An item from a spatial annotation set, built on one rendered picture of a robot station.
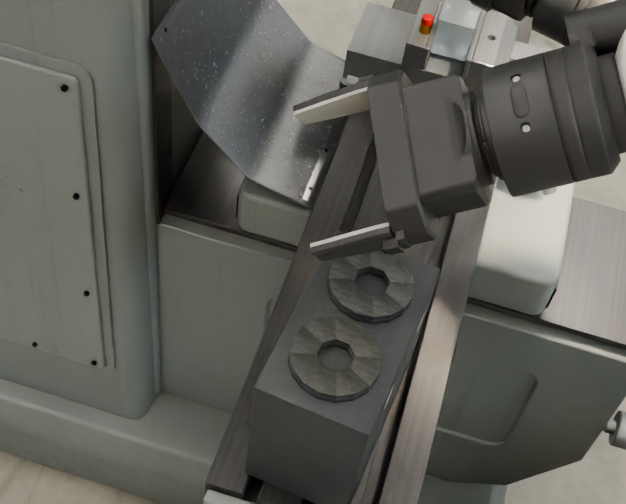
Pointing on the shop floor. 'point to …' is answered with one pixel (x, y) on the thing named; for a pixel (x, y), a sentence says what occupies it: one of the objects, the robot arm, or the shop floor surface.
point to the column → (74, 196)
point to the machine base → (136, 444)
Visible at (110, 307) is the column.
